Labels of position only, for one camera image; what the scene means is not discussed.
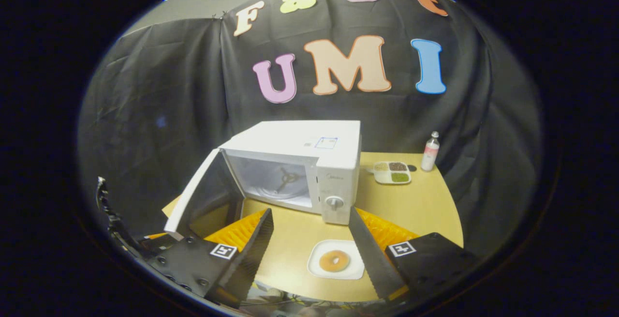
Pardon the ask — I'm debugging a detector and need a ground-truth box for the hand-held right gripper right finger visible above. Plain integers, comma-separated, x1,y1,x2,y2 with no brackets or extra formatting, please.
348,207,479,304

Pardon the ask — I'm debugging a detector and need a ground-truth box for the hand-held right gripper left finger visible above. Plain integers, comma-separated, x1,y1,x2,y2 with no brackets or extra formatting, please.
145,208,275,308

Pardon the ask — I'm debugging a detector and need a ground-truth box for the brown donut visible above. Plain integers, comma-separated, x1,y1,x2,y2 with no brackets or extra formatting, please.
319,250,351,273

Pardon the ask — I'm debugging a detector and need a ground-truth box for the white square plate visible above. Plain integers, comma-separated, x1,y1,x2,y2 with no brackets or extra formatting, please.
307,239,365,280

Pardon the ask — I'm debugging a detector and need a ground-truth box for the white microwave oven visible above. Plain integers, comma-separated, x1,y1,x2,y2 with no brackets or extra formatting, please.
163,120,362,241

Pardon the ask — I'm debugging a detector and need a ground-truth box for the white sectioned condiment dish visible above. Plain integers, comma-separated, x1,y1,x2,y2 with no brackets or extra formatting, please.
373,161,412,185

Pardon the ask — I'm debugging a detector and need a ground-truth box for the small clear plastic bottle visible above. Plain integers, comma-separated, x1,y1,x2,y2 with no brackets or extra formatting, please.
420,131,441,172

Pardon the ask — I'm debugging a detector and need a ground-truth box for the black backdrop cloth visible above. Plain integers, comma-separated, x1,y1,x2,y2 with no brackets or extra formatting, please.
77,0,542,259

